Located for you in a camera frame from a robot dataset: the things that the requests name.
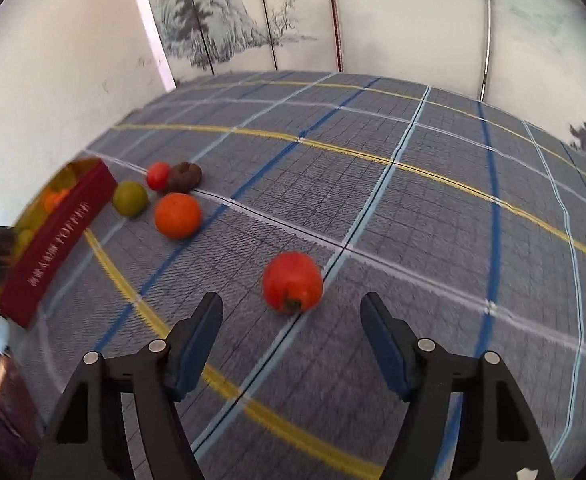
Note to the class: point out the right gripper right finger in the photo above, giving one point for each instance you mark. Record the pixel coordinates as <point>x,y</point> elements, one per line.
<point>472,403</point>

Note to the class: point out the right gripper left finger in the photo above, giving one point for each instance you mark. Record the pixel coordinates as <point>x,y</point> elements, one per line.
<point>86,436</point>

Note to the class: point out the large orange tangerine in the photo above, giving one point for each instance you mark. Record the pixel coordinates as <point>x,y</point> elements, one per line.
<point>177,216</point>

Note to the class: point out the green round fruit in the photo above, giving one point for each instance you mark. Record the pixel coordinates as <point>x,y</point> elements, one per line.
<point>130,199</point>

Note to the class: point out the red tomato fruit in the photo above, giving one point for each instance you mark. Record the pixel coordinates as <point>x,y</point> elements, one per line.
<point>292,283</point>

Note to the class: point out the small red fruit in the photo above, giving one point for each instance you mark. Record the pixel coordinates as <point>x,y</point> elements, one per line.
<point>157,176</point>

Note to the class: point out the dark brown passion fruit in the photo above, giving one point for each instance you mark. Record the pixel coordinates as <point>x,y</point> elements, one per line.
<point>184,177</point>

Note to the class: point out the red gold toffee tin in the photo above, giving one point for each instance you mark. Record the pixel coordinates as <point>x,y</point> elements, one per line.
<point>48,229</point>

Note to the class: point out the plaid blue grey tablecloth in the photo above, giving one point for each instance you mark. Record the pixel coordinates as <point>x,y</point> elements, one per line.
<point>470,224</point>

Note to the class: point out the painted folding screen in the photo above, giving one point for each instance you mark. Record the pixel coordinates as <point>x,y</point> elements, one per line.
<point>526,57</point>

